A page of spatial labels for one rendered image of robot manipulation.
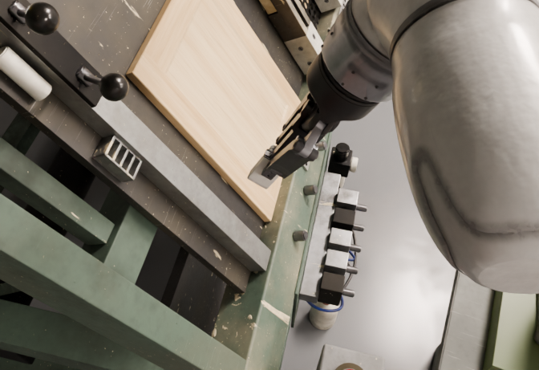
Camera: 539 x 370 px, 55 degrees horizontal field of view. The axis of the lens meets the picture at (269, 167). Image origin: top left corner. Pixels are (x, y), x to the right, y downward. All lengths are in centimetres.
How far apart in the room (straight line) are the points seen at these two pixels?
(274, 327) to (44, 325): 52
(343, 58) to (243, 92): 75
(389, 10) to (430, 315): 183
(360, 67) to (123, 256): 61
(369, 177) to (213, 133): 141
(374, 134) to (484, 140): 226
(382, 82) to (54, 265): 49
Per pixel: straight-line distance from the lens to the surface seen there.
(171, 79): 101
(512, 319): 131
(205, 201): 99
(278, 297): 117
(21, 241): 72
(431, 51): 33
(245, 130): 117
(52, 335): 130
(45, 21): 67
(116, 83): 71
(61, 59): 80
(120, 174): 88
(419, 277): 220
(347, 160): 149
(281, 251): 118
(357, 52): 45
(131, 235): 95
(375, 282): 215
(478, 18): 34
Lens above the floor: 195
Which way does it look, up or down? 55 degrees down
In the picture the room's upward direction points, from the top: straight up
